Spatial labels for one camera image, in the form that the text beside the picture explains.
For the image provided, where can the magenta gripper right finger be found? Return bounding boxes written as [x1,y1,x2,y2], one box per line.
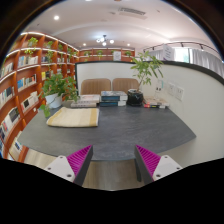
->
[134,145,182,185]

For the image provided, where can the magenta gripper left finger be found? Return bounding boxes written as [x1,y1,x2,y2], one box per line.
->
[45,145,93,186]

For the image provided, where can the folded cream yellow towel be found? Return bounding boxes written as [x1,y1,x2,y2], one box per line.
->
[46,107,99,127]

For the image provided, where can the stack of white books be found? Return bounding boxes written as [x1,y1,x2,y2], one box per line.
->
[71,94,100,108]

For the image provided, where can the leafy plant in white pot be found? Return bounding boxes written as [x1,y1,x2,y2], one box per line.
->
[39,73,79,117]

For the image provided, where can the left tan chair back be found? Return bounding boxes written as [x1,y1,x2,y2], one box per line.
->
[81,78,111,95]

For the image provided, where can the tan chair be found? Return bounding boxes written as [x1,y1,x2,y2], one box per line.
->
[112,78,139,93]
[81,78,111,95]

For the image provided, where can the right tan chair back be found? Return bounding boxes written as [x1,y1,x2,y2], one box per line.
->
[112,78,139,93]

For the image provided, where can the tall plant in black pot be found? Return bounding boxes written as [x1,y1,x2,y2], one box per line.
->
[127,51,162,106]

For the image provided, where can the white sign on partition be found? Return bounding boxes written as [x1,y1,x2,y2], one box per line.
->
[163,44,174,61]

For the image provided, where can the orange wooden bookshelf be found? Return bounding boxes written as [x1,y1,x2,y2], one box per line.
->
[0,31,79,162]

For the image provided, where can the ceiling chandelier lamp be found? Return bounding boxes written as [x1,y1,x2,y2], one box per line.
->
[96,35,114,46]

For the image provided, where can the colourful books by wall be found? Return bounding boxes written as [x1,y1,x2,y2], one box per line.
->
[143,97,169,109]

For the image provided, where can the white wall socket panel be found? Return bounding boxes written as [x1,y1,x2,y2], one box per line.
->
[168,83,184,100]

